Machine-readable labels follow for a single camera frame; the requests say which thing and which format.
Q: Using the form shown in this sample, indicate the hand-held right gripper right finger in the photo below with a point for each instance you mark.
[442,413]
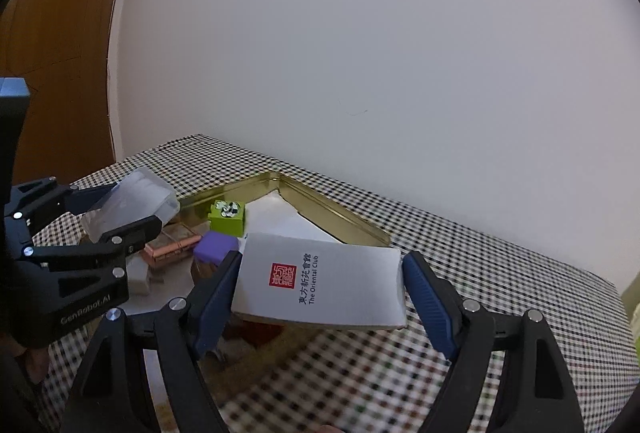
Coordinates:
[430,308]

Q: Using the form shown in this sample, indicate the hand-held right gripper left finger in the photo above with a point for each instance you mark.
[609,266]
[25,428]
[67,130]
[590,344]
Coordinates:
[215,303]

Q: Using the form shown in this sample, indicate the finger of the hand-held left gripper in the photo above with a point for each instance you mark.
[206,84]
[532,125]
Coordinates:
[135,233]
[45,198]

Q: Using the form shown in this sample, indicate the translucent white plastic box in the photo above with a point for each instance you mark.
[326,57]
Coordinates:
[130,198]

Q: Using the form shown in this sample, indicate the copper framed box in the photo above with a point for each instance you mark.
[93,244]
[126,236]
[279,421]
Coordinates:
[170,245]

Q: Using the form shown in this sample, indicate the purple block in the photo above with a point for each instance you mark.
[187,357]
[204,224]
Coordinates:
[215,249]

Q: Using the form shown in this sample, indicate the green building block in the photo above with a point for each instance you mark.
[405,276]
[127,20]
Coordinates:
[227,223]

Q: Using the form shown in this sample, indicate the white box with red label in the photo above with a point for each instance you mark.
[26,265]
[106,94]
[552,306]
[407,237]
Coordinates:
[340,283]

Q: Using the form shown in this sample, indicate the gold tin box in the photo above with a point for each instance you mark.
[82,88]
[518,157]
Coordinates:
[340,223]

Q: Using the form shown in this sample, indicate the person's left hand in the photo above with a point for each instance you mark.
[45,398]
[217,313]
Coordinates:
[36,365]

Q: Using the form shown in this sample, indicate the person's right hand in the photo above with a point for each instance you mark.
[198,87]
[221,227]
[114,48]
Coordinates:
[327,429]

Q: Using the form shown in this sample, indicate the checkered tablecloth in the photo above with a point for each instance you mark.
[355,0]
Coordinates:
[500,273]

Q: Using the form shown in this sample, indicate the white paper liner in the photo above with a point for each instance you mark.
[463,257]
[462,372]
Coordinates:
[280,218]

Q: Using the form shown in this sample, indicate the wooden door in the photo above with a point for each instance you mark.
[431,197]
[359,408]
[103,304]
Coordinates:
[60,38]

